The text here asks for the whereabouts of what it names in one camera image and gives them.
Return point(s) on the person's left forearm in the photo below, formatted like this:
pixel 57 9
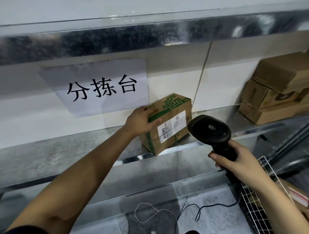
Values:
pixel 72 183

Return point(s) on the white paper sign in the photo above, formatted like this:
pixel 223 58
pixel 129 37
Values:
pixel 120 101

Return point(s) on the black barcode scanner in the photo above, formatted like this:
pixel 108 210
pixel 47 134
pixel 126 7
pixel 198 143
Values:
pixel 207 127

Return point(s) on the metal shelving rack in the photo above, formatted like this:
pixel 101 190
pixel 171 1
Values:
pixel 96 41

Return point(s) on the stack of cardboard boxes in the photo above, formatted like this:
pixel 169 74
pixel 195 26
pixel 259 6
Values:
pixel 303 96

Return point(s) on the red white label cardboard box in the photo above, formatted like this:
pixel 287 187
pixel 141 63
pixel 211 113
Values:
pixel 297 192

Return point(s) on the box with green post logo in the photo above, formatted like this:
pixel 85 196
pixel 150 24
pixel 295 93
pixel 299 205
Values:
pixel 169 139

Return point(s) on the person's black clothing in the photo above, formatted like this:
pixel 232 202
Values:
pixel 192 232

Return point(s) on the person's black sleeve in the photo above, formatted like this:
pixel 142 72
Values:
pixel 26 230

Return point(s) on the person's right hand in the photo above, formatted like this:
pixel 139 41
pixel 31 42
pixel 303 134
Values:
pixel 246 168

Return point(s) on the person's left hand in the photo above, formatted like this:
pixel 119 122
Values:
pixel 140 120

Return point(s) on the person's right forearm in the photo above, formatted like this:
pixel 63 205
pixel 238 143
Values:
pixel 282 209

